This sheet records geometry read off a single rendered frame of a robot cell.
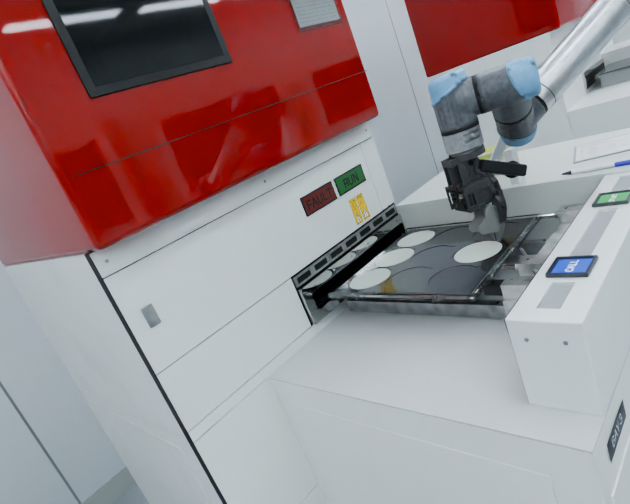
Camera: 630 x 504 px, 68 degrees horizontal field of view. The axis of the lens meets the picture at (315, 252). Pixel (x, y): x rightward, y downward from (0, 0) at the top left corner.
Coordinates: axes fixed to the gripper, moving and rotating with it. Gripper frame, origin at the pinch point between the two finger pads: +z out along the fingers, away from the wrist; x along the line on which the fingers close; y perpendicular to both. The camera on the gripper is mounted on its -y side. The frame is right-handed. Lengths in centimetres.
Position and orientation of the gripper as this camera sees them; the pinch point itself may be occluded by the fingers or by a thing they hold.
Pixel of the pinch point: (499, 234)
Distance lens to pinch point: 108.5
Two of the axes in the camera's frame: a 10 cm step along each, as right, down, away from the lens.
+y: -8.9, 4.2, -1.7
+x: 2.7, 1.8, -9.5
